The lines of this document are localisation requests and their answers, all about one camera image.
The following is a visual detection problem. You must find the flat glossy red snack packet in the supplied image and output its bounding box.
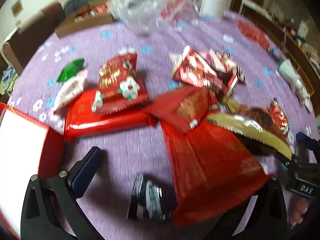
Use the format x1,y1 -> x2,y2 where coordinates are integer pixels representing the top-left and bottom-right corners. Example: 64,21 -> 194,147
64,89 -> 158,142

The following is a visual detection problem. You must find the red flower print snack packet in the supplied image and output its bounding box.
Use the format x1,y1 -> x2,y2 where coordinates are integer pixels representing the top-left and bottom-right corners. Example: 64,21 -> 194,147
91,52 -> 149,117

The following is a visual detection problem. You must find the dark red gold snack packet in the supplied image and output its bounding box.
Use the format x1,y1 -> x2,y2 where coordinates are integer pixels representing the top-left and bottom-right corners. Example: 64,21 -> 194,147
170,45 -> 238,98

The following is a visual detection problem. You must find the person's right hand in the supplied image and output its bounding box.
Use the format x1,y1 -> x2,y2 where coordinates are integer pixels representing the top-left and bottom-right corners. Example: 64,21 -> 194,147
289,197 -> 310,227

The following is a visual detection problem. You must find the red gift box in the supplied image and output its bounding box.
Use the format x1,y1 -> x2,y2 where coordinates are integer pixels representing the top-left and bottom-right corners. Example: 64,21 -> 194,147
0,102 -> 65,235

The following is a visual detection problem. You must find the red patterned packet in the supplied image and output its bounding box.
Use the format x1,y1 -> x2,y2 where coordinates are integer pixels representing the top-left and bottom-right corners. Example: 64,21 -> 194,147
236,20 -> 274,52

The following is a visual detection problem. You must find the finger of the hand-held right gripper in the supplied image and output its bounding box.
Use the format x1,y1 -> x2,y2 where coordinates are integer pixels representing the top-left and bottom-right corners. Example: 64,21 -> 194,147
296,131 -> 320,152
273,152 -> 302,172

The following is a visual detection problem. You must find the white plastic jar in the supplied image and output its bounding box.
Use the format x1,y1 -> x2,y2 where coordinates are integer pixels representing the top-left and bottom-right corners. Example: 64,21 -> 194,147
201,0 -> 228,19

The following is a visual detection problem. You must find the small red gold snack packet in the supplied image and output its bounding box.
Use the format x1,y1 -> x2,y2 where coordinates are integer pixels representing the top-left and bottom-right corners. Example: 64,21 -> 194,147
269,99 -> 290,137

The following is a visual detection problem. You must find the wooden shelf cabinet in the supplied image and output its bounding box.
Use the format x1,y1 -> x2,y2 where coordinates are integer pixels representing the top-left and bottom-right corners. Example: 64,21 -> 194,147
231,0 -> 320,95

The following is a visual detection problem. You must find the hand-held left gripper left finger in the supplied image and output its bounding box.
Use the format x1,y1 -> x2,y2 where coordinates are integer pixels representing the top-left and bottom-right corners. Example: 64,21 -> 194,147
21,146 -> 108,240

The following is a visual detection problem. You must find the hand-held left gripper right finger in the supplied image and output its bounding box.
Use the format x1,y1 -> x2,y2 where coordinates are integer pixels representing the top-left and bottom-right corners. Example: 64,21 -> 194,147
205,179 -> 288,240

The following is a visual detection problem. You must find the purple floral tablecloth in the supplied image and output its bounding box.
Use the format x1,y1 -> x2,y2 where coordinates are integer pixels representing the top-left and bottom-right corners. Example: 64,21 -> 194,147
7,10 -> 320,240

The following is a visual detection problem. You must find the brown gold-edged snack packet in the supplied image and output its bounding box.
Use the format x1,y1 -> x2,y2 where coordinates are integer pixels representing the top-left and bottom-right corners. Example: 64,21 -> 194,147
206,97 -> 293,159

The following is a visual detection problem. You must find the wall switch plate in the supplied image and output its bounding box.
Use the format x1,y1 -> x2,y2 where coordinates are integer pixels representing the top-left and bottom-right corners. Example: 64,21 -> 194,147
11,1 -> 22,18

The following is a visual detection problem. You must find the brown chair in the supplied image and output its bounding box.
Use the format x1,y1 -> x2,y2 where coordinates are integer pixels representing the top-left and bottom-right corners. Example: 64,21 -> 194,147
2,1 -> 65,73

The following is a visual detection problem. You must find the black snack packet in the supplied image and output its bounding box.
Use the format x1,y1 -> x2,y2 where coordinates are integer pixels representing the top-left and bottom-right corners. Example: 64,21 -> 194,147
127,172 -> 178,222

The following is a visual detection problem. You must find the large red snack bag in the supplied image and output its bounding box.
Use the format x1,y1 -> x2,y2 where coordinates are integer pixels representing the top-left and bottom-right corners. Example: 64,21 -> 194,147
160,119 -> 273,228

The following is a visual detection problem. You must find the red brown snack packet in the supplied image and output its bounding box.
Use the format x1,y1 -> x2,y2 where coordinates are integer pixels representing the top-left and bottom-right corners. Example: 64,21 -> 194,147
142,86 -> 222,133

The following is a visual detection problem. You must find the clear plastic bag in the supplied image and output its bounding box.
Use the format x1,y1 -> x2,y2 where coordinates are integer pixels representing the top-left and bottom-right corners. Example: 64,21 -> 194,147
107,0 -> 198,34

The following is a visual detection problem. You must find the green patterned cloth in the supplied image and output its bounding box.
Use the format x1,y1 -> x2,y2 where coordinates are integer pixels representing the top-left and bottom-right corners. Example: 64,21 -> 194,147
0,65 -> 20,96

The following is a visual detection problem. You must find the red white figure snack packet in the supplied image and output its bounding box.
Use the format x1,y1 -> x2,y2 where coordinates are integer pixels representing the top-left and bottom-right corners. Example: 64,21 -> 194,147
209,50 -> 247,84

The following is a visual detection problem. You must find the green white snack packet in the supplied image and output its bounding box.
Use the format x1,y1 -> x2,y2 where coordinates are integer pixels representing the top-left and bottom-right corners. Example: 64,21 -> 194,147
51,58 -> 88,113

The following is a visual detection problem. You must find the cardboard box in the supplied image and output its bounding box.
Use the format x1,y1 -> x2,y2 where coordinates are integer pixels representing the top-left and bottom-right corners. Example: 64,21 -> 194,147
54,0 -> 118,38

